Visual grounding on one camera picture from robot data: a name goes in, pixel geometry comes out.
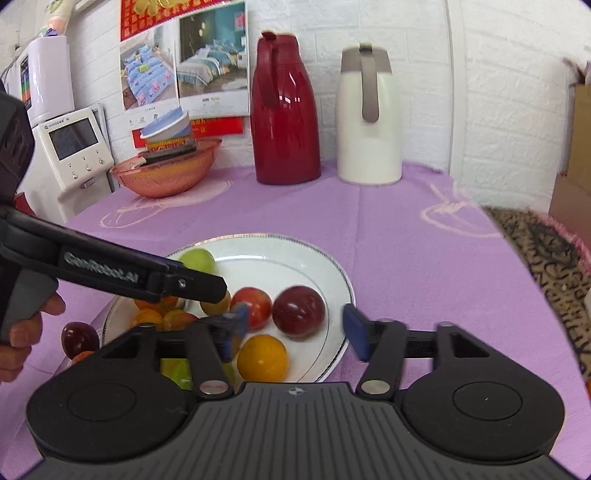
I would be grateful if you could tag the red paper sign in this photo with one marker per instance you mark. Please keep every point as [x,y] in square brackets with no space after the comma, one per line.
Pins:
[217,125]

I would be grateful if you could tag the floral cloth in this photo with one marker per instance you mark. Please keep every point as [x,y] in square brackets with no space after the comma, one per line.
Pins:
[579,71]

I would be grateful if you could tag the low cardboard box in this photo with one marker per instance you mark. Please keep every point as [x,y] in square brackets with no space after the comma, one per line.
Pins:
[570,207]

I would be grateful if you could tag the red thermos jug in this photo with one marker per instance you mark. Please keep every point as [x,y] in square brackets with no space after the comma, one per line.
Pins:
[286,120]

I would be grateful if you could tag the brown patterned cloth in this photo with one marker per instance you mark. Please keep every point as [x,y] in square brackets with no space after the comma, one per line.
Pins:
[545,254]

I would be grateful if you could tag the wall poster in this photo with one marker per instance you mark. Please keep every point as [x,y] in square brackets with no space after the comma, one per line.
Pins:
[207,60]

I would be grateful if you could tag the white plate with blue rim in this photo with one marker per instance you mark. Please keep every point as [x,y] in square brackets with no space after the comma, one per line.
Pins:
[295,267]

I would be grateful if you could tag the red and green apple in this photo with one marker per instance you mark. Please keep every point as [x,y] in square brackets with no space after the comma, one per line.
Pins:
[178,319]

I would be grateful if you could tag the white dispenser with screen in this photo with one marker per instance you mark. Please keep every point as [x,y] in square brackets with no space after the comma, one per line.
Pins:
[78,175]

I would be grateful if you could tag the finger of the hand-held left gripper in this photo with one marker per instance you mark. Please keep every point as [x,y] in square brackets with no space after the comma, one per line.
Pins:
[203,288]

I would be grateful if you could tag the bowl with blue lid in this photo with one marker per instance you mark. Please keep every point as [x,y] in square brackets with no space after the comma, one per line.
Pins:
[166,127]

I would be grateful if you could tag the yellow orange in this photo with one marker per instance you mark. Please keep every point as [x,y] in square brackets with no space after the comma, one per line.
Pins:
[262,357]

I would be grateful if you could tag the purple tablecloth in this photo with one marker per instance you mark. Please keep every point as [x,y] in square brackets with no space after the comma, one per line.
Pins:
[415,277]

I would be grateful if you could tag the small green apple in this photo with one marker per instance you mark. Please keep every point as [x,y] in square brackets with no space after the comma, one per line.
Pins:
[201,259]

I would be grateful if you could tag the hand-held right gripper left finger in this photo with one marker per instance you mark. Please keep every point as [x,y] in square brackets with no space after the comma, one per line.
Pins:
[238,321]

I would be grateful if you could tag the dark flat box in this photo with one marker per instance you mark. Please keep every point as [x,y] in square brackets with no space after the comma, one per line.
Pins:
[171,152]

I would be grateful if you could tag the red vase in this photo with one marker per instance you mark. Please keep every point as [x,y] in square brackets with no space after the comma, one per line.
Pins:
[23,202]

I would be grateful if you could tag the dark red plum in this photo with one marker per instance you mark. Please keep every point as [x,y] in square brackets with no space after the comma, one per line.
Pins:
[79,339]
[298,310]

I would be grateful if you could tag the orange glass bowl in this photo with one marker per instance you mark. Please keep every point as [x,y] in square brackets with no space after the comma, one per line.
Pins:
[166,177]

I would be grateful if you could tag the large green apple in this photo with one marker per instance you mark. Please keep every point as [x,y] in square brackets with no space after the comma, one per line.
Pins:
[175,371]

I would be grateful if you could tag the small brown-green fruit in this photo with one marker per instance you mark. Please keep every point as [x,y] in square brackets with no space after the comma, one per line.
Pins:
[217,308]

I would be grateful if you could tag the white water purifier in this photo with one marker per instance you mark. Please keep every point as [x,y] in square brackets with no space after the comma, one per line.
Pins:
[46,78]

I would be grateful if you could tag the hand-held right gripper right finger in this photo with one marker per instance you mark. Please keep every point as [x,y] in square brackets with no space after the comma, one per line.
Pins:
[355,330]

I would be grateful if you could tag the person's left hand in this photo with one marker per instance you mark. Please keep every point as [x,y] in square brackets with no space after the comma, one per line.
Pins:
[23,344]

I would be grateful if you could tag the tall cardboard box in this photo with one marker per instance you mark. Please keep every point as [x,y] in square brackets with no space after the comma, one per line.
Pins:
[581,138]

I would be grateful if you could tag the small orange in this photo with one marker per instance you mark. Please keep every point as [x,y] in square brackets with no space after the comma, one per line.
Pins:
[147,318]

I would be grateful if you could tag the white thermos jug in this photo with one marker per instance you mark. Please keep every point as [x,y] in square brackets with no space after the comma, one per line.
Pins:
[369,147]

